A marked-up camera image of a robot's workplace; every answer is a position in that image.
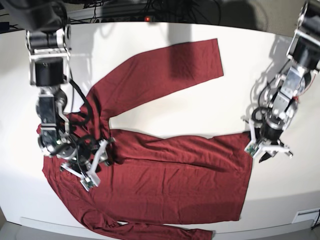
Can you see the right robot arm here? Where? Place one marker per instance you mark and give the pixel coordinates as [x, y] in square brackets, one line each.
[48, 33]

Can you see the red long-sleeve T-shirt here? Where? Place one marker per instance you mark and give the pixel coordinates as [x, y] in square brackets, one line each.
[156, 185]

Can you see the white label box with cable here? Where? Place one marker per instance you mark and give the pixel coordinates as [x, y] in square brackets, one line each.
[306, 215]

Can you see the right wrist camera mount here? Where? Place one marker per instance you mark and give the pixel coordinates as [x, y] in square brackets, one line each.
[90, 181]

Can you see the black power strip red switch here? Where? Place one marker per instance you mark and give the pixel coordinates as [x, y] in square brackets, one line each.
[133, 18]

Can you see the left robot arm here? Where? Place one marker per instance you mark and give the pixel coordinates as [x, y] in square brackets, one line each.
[278, 101]

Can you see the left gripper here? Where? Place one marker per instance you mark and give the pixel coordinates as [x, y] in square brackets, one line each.
[271, 131]

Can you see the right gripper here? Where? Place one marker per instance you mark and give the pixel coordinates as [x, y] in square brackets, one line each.
[85, 158]

